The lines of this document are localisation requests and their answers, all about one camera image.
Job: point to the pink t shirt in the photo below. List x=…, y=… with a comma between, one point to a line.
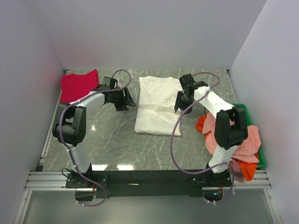
x=247, y=144

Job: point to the folded red t shirt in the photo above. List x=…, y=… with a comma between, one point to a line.
x=76, y=86

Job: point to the green plastic bin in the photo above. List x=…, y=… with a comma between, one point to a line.
x=262, y=161

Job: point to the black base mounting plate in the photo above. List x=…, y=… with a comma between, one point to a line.
x=144, y=183

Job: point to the orange t shirt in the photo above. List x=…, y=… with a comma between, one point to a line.
x=248, y=171

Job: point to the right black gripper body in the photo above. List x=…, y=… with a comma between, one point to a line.
x=181, y=101

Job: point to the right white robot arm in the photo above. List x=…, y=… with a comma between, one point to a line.
x=230, y=121

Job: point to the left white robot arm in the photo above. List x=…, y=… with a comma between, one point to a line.
x=70, y=125

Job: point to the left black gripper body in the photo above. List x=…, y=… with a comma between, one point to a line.
x=119, y=100

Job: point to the white t shirt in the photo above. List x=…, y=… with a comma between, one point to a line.
x=155, y=113

